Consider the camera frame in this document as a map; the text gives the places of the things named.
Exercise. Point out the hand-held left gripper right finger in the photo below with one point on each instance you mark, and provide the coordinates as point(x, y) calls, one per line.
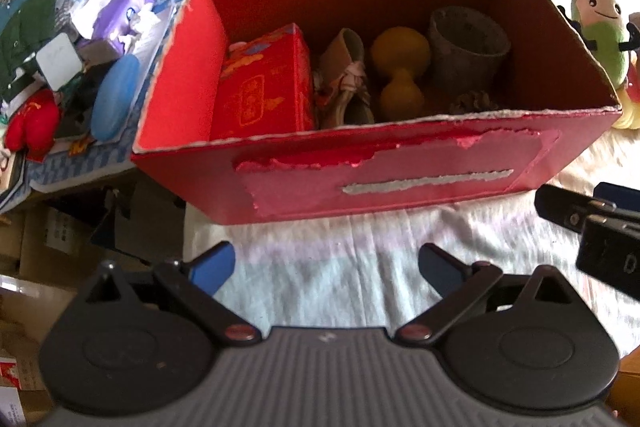
point(440, 269)

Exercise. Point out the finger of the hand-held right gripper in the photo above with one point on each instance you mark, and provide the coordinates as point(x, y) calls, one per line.
point(622, 197)
point(565, 207)

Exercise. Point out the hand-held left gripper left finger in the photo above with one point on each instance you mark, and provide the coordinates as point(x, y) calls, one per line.
point(215, 267)

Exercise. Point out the red cardboard box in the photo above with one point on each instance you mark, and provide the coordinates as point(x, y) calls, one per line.
point(400, 187)

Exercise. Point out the brown pine cone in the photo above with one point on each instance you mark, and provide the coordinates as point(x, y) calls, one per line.
point(475, 103)

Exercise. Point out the small red printed box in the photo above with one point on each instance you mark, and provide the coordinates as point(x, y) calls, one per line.
point(260, 92)

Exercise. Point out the beige straw shoe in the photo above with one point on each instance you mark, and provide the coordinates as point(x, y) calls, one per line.
point(345, 72)

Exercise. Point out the orange gourd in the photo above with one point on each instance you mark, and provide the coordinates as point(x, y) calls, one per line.
point(400, 52)

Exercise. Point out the yellow plush toy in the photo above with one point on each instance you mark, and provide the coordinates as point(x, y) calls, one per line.
point(631, 112)

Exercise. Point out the cartoon printed bed sheet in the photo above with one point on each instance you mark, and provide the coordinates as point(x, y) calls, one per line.
point(350, 252)

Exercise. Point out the green plush toy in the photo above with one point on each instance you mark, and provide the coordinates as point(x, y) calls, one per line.
point(602, 37)

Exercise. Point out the brown cardboard box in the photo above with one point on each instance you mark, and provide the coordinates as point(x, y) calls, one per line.
point(45, 237)

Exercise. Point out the blue oval disc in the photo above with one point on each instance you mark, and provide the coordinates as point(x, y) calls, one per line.
point(117, 99)

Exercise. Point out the red plush toy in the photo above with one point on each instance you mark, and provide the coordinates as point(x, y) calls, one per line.
point(32, 127)

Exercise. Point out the white square card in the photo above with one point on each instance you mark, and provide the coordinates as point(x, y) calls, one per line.
point(59, 61)

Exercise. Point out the purple packet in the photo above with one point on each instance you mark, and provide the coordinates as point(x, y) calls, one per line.
point(125, 7)

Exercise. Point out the green cloth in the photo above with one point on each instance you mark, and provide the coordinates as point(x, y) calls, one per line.
point(25, 32)

